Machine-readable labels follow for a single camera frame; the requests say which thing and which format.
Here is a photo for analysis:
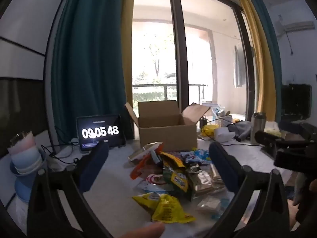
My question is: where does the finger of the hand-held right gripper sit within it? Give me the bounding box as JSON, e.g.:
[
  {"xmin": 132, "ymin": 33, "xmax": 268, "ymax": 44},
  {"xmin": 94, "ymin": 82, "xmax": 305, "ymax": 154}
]
[{"xmin": 255, "ymin": 130, "xmax": 285, "ymax": 146}]

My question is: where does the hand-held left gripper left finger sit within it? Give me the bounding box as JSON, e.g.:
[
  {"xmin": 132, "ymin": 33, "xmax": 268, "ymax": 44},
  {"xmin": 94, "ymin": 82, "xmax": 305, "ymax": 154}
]
[{"xmin": 27, "ymin": 141, "xmax": 114, "ymax": 238}]

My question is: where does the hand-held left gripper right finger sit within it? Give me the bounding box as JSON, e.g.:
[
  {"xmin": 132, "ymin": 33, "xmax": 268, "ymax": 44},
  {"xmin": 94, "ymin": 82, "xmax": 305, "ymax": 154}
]
[{"xmin": 208, "ymin": 142, "xmax": 290, "ymax": 238}]

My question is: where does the orange snack packet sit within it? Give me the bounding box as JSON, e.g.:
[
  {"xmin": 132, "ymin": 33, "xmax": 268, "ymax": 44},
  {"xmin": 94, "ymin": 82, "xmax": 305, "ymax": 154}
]
[{"xmin": 130, "ymin": 153, "xmax": 159, "ymax": 180}]

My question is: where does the green yellow snack packet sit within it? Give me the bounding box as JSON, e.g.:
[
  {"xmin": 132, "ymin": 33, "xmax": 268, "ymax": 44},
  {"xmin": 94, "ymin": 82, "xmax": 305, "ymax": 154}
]
[{"xmin": 162, "ymin": 167, "xmax": 197, "ymax": 202}]

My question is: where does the yellow black snack packet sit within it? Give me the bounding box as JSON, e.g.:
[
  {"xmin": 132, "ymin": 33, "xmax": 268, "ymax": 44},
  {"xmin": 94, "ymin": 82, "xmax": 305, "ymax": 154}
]
[{"xmin": 160, "ymin": 151, "xmax": 187, "ymax": 169}]

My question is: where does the cardboard box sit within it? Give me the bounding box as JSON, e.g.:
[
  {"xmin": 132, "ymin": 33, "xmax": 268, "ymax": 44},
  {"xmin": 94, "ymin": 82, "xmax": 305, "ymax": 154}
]
[{"xmin": 124, "ymin": 100, "xmax": 211, "ymax": 152}]

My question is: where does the person's right hand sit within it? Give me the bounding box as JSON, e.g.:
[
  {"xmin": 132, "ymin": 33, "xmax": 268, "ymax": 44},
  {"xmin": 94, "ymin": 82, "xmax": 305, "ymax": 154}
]
[{"xmin": 289, "ymin": 178, "xmax": 317, "ymax": 231}]

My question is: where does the person's left hand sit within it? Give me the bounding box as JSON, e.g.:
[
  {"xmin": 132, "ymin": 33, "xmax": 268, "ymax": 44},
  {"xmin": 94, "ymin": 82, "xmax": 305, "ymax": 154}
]
[{"xmin": 119, "ymin": 222, "xmax": 166, "ymax": 238}]

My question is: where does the pale yellow packet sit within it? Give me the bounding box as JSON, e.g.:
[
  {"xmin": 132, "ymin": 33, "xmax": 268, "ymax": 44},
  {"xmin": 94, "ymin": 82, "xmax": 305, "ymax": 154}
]
[{"xmin": 264, "ymin": 126, "xmax": 283, "ymax": 138}]

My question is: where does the steel thermos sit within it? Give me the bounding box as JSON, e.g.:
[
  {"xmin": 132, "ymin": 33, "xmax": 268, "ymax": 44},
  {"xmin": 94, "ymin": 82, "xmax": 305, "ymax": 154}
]
[{"xmin": 250, "ymin": 112, "xmax": 267, "ymax": 145}]

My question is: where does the clear packet of brown crackers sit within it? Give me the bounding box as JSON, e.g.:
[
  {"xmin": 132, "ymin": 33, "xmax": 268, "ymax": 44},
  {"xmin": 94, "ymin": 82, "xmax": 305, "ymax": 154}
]
[{"xmin": 188, "ymin": 165, "xmax": 229, "ymax": 199}]

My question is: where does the grey cloth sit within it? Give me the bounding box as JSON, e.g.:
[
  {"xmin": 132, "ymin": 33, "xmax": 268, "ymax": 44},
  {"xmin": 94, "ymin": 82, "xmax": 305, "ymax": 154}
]
[{"xmin": 228, "ymin": 121, "xmax": 253, "ymax": 141}]

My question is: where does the blue white snack packet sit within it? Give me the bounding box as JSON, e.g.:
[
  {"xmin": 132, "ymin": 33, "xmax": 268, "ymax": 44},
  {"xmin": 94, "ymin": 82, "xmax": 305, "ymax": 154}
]
[{"xmin": 192, "ymin": 148, "xmax": 214, "ymax": 165}]

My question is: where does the white tissue roll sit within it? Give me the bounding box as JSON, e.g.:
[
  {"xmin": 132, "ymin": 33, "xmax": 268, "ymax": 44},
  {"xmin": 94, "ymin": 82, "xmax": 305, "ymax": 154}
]
[{"xmin": 214, "ymin": 127, "xmax": 236, "ymax": 143}]

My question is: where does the black tablet with clock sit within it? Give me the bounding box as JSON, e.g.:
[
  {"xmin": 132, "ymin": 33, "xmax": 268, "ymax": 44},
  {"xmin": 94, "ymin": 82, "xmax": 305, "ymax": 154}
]
[{"xmin": 76, "ymin": 114, "xmax": 126, "ymax": 151}]

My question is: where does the white charger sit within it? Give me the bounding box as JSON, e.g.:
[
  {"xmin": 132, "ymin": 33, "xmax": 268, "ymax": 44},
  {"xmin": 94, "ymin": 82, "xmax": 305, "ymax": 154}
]
[{"xmin": 47, "ymin": 151, "xmax": 80, "ymax": 172}]

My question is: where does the clear white snack packet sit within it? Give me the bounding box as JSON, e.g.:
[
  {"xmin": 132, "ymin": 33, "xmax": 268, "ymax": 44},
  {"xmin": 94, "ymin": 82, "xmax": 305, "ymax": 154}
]
[{"xmin": 197, "ymin": 195, "xmax": 234, "ymax": 219}]

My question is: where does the small yellow packet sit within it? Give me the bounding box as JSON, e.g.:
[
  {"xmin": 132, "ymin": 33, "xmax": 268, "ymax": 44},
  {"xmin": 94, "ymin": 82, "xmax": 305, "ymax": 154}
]
[{"xmin": 202, "ymin": 125, "xmax": 220, "ymax": 137}]

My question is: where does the black monitor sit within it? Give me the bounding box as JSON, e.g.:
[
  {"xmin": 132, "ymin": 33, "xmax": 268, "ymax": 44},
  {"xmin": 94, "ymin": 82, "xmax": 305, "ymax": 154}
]
[{"xmin": 281, "ymin": 84, "xmax": 312, "ymax": 119}]

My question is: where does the silver foil snack packet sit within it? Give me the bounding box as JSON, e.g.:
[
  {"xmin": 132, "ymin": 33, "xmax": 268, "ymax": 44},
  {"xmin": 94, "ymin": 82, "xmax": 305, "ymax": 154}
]
[{"xmin": 128, "ymin": 142, "xmax": 164, "ymax": 165}]

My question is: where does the blue bowl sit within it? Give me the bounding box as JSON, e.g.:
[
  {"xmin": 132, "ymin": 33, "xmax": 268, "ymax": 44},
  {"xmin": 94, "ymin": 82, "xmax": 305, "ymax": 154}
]
[{"xmin": 10, "ymin": 151, "xmax": 48, "ymax": 205}]

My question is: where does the pale blue box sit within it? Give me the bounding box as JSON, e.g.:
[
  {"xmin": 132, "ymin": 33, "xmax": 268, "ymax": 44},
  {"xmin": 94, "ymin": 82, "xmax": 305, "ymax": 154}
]
[{"xmin": 202, "ymin": 102, "xmax": 220, "ymax": 114}]

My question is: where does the red white round packet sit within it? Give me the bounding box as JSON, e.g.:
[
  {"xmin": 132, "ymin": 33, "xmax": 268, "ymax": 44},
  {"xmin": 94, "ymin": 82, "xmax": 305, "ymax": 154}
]
[{"xmin": 146, "ymin": 174, "xmax": 169, "ymax": 185}]

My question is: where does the pale plastic cup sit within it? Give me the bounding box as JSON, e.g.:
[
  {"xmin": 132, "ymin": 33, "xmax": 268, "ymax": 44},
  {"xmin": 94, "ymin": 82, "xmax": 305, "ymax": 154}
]
[{"xmin": 11, "ymin": 151, "xmax": 42, "ymax": 175}]

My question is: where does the pink plastic cup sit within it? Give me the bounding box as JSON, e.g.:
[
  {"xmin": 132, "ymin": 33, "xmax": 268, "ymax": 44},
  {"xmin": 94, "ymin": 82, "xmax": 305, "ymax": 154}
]
[{"xmin": 7, "ymin": 132, "xmax": 38, "ymax": 155}]

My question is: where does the teal curtain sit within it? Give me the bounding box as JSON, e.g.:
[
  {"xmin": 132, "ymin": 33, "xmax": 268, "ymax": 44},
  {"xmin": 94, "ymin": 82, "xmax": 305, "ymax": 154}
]
[
  {"xmin": 244, "ymin": 0, "xmax": 283, "ymax": 119},
  {"xmin": 51, "ymin": 0, "xmax": 134, "ymax": 152}
]

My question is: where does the balcony railing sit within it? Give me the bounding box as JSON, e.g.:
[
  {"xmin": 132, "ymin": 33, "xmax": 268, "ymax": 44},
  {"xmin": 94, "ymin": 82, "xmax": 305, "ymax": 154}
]
[{"xmin": 132, "ymin": 84, "xmax": 207, "ymax": 100}]

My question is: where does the white air conditioner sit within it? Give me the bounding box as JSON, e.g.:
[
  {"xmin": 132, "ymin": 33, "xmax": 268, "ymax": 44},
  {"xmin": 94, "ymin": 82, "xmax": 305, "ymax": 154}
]
[{"xmin": 282, "ymin": 20, "xmax": 315, "ymax": 33}]

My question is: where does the thin dark cable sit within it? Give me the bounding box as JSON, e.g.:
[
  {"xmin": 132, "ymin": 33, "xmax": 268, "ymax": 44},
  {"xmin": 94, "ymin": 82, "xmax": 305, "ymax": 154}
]
[{"xmin": 198, "ymin": 119, "xmax": 250, "ymax": 145}]

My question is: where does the black cable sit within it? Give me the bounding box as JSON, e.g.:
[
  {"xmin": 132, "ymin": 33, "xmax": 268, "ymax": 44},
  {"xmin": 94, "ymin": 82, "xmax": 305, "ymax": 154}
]
[{"xmin": 41, "ymin": 126, "xmax": 83, "ymax": 171}]

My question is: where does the white wire basket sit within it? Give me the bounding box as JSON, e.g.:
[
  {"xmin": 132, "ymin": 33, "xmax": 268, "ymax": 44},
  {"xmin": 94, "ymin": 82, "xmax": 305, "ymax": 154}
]
[{"xmin": 215, "ymin": 113, "xmax": 234, "ymax": 127}]

